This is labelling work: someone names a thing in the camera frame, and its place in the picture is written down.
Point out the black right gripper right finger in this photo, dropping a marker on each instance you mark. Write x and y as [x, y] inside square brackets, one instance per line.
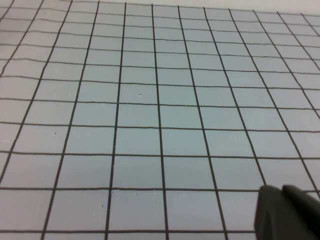
[303, 212]

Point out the blue grid table mat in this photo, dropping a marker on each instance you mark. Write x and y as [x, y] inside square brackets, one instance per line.
[150, 112]

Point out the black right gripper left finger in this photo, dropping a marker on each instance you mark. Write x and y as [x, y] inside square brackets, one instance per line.
[268, 215]

